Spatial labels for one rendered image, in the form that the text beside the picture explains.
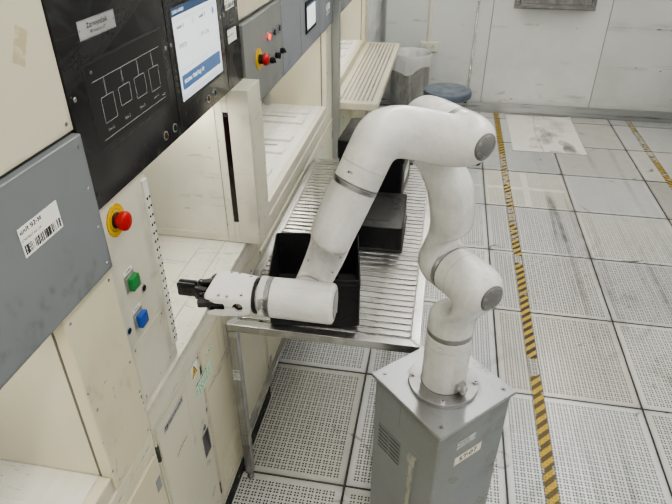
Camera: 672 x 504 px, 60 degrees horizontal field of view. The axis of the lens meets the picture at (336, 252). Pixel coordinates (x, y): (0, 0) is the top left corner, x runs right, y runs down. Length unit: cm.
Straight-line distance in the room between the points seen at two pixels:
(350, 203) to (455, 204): 26
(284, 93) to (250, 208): 148
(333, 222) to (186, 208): 102
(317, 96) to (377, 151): 224
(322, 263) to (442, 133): 37
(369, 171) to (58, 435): 83
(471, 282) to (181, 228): 111
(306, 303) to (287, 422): 145
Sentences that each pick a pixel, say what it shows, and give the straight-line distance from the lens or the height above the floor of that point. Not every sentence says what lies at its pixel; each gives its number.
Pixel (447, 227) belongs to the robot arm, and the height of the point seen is 129.
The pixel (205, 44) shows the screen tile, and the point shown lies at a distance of 162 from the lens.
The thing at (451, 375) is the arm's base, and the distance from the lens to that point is 156.
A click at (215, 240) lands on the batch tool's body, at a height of 87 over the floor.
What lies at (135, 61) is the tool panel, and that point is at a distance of 129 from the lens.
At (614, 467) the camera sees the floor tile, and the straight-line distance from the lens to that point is 264.
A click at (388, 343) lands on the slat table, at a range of 176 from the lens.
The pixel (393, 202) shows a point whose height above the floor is 86.
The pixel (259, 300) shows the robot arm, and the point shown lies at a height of 122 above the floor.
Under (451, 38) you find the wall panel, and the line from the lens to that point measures 585.
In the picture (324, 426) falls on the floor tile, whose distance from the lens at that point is 254.
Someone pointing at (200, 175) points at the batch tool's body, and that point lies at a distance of 196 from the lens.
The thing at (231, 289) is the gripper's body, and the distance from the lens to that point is 120.
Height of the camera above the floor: 192
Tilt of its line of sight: 33 degrees down
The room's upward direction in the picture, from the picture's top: straight up
